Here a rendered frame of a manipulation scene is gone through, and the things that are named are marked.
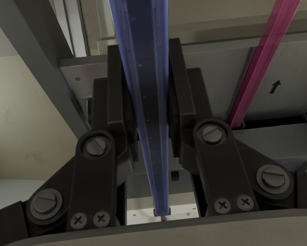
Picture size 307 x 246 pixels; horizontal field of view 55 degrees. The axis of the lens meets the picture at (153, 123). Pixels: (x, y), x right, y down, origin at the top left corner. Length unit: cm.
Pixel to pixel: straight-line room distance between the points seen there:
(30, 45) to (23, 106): 403
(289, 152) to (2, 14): 36
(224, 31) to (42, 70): 48
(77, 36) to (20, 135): 400
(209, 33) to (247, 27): 8
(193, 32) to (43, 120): 364
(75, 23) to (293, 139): 38
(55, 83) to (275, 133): 29
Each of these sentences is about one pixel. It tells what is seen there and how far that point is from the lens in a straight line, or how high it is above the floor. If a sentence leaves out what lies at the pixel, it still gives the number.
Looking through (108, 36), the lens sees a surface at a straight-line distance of 67.
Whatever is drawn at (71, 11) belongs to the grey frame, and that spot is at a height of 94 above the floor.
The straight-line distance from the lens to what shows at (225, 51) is 29.
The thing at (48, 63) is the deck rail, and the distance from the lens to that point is 27.
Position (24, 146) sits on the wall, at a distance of 454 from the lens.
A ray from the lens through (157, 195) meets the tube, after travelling 25.
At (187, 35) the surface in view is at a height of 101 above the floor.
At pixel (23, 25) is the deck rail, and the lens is 24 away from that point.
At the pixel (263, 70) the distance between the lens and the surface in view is 31.
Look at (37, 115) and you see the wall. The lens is 421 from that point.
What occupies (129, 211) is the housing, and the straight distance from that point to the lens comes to 52.
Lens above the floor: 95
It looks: 21 degrees up
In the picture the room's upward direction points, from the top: 174 degrees clockwise
